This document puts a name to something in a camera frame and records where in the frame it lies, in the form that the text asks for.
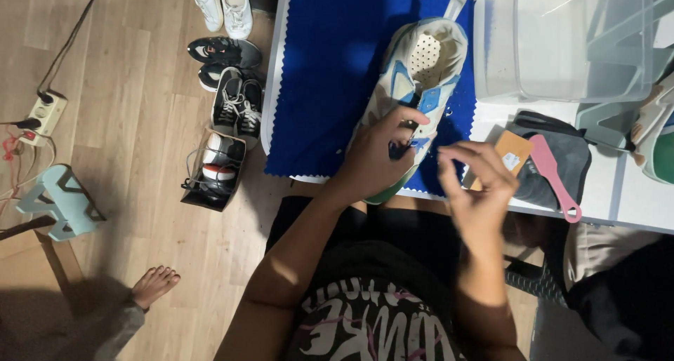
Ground person's left hand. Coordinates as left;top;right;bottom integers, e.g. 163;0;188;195
338;106;431;197

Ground person's right hand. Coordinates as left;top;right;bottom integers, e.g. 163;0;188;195
436;140;521;242

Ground white and blue sneaker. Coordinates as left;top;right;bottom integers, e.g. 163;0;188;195
345;17;469;205

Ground pink plastic brush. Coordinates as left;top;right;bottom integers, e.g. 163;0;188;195
528;134;583;224

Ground grey cloth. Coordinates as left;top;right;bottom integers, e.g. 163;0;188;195
507;111;593;211

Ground blue felt mat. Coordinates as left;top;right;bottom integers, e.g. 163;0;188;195
264;0;478;198

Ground person's black printed shirt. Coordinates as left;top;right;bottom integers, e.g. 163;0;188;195
265;195;464;361

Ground clear plastic storage box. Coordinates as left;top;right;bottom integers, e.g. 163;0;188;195
472;0;674;105

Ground beige and black cushion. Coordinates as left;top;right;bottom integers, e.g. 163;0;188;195
542;220;674;361

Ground white and green sneaker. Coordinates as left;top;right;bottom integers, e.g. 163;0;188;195
630;85;674;185

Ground black canvas sneaker white laces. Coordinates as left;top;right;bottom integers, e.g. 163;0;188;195
211;67;243;136
235;78;263;151

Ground black running shoe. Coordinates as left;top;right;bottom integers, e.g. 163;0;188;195
187;36;263;70
198;63;264;93

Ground light blue plastic stool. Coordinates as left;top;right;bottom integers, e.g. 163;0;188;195
15;163;106;242

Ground white power strip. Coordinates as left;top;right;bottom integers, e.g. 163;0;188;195
19;91;68;147

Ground black cable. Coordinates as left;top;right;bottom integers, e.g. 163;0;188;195
37;0;110;96

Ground red and white wires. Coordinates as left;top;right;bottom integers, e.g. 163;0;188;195
0;135;57;214

